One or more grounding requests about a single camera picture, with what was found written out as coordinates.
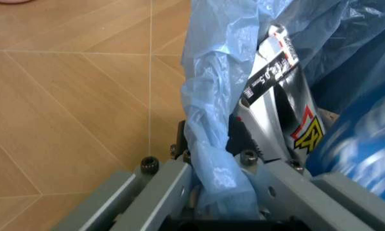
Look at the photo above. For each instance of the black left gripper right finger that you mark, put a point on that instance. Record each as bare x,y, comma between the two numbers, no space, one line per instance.
321,204

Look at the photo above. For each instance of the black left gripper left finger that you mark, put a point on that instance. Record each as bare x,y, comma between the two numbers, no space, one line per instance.
154,190

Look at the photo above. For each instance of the light blue plastic bin bag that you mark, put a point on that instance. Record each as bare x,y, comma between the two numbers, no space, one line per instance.
218,72

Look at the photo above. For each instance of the blue packet with white print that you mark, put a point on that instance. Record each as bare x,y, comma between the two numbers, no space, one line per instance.
362,149

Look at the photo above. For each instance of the white and black printed package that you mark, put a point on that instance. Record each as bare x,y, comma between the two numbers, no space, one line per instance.
269,108

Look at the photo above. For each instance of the pink round object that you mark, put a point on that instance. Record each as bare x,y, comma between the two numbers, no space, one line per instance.
11,1

